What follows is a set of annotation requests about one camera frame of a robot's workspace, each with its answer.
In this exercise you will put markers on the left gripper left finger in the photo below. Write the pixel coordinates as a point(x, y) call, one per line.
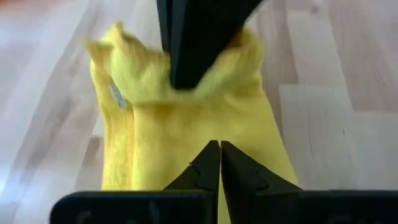
point(192, 186)

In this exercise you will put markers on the yellow microfiber towel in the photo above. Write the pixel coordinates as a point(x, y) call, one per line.
point(174, 124)

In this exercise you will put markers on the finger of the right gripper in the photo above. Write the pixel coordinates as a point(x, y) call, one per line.
point(164, 18)
point(202, 31)

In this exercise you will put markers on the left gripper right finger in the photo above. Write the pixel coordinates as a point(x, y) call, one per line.
point(248, 186)

